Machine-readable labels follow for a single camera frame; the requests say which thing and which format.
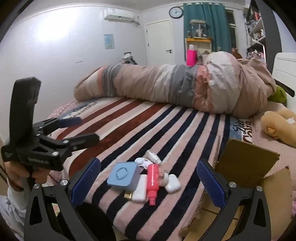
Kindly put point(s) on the blue square box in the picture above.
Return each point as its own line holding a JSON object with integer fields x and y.
{"x": 123, "y": 175}

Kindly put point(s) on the rolled pink grey duvet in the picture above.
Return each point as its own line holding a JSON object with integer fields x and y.
{"x": 161, "y": 81}

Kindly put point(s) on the glass display case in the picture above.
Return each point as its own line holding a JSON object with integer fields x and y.
{"x": 198, "y": 29}

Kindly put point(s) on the reddish brown plush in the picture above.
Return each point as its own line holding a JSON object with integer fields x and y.
{"x": 237, "y": 53}

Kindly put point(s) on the pink spray bottle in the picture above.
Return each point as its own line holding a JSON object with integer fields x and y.
{"x": 152, "y": 183}

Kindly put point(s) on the dark bookshelf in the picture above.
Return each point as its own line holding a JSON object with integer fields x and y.
{"x": 268, "y": 23}

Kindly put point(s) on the silver tube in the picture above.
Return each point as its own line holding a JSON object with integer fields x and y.
{"x": 153, "y": 157}

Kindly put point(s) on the teal curtain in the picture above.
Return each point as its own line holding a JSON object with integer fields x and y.
{"x": 208, "y": 23}

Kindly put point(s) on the striped fleece blanket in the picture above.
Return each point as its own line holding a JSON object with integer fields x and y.
{"x": 138, "y": 120}

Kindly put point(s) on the green plush toy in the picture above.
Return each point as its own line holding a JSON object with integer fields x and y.
{"x": 278, "y": 93}

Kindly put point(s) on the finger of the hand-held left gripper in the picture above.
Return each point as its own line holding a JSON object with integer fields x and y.
{"x": 69, "y": 121}
{"x": 81, "y": 139}

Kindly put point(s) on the white bed headboard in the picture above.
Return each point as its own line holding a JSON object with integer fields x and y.
{"x": 285, "y": 67}

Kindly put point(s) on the white air conditioner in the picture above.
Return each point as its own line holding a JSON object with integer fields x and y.
{"x": 120, "y": 15}

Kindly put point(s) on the white door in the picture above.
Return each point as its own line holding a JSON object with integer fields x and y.
{"x": 159, "y": 41}

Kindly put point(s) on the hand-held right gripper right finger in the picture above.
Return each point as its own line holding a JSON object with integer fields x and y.
{"x": 211, "y": 185}

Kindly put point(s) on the cardboard box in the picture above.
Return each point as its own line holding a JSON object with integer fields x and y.
{"x": 242, "y": 157}

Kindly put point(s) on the white rectangular case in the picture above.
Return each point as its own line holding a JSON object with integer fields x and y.
{"x": 140, "y": 188}

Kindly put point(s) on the window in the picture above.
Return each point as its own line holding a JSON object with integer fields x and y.
{"x": 231, "y": 27}

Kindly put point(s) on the yellow shelf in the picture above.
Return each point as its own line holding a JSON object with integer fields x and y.
{"x": 198, "y": 40}

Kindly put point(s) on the white earbuds case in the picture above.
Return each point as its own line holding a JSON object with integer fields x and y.
{"x": 173, "y": 183}

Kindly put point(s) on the person's left forearm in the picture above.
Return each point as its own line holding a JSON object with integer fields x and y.
{"x": 13, "y": 208}

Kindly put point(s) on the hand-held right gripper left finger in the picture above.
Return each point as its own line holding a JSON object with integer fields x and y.
{"x": 85, "y": 183}

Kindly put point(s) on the person's left hand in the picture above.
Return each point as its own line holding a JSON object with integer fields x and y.
{"x": 16, "y": 172}

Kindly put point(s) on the small blue wall poster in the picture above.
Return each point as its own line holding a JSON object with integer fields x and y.
{"x": 109, "y": 41}

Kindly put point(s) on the pink bag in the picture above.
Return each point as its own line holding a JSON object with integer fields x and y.
{"x": 191, "y": 58}

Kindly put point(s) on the small white handheld device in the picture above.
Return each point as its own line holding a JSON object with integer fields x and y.
{"x": 142, "y": 162}

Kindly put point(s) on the round wall clock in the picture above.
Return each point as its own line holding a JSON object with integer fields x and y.
{"x": 176, "y": 12}

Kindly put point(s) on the tan plush toy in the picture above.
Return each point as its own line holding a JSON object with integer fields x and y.
{"x": 277, "y": 125}

